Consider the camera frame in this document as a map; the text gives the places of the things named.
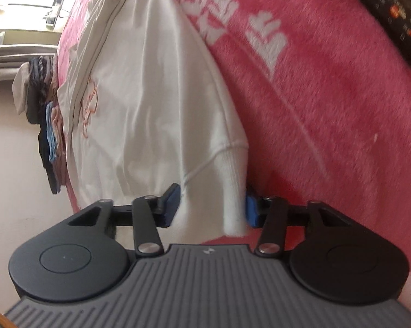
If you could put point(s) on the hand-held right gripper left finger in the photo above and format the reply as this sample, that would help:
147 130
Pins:
173 205

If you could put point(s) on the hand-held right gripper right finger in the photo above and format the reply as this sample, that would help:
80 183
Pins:
251 211

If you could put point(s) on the white sweatshirt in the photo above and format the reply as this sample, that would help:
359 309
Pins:
140 109

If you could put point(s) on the stack of folded clothes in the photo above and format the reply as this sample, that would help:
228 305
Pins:
34 75

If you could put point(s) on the pink floral blanket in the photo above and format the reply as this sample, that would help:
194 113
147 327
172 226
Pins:
328 109

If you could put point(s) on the black folded garment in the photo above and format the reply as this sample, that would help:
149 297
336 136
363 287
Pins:
44 157

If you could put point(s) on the blue folded garment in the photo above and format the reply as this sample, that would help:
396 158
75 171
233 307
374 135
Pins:
51 133

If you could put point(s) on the grey curtain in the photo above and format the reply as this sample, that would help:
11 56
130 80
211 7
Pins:
7 61

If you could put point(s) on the tall cabinet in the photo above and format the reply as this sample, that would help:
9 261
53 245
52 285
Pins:
21 37

